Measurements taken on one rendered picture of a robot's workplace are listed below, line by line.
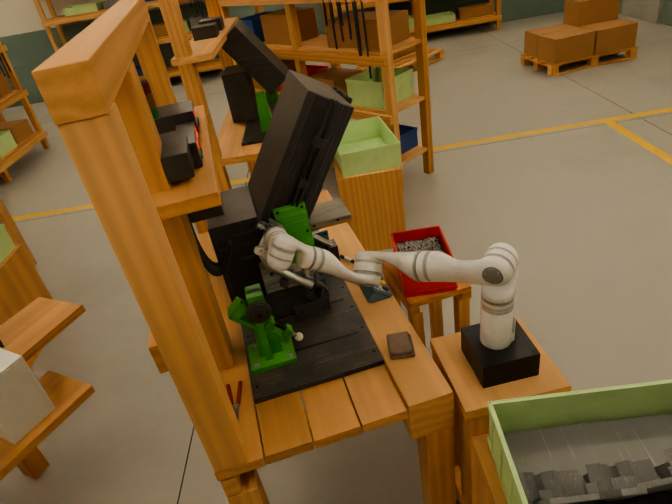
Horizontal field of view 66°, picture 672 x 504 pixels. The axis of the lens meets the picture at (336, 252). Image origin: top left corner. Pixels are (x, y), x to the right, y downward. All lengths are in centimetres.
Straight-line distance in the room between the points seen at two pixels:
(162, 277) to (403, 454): 169
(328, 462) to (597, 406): 137
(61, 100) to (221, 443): 90
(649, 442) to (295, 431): 92
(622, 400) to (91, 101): 140
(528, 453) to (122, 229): 112
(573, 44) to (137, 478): 676
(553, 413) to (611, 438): 15
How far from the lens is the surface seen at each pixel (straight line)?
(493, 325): 155
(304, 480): 253
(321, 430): 153
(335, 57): 453
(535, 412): 151
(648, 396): 160
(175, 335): 120
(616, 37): 796
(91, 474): 298
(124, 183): 102
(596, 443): 156
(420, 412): 156
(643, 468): 145
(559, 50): 752
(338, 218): 196
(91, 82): 97
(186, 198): 136
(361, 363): 165
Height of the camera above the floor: 206
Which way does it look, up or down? 32 degrees down
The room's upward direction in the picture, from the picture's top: 10 degrees counter-clockwise
